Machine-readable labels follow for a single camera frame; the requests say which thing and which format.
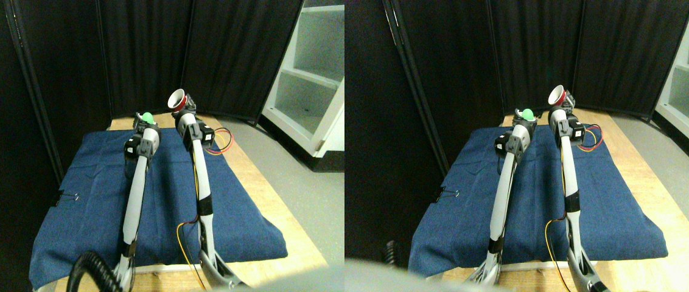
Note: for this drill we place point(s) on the red cup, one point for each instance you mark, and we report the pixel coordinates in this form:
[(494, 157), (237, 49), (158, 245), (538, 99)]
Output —
[(557, 96), (177, 100), (145, 124), (525, 120)]

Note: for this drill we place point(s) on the green ball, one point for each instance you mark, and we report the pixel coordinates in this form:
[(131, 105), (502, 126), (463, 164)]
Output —
[(147, 117), (528, 113)]

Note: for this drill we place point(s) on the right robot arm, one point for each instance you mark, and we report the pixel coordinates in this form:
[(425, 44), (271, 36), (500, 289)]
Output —
[(201, 176), (571, 170)]

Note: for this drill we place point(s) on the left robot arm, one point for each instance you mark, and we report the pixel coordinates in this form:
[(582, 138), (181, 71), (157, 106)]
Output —
[(504, 201), (136, 194)]

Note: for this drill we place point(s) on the dark blue cloth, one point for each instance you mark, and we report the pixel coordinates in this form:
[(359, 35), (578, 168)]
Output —
[(89, 207), (466, 207)]

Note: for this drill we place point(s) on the black curtain stand pole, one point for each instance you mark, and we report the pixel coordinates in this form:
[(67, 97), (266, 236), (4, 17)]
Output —
[(412, 91), (31, 91)]

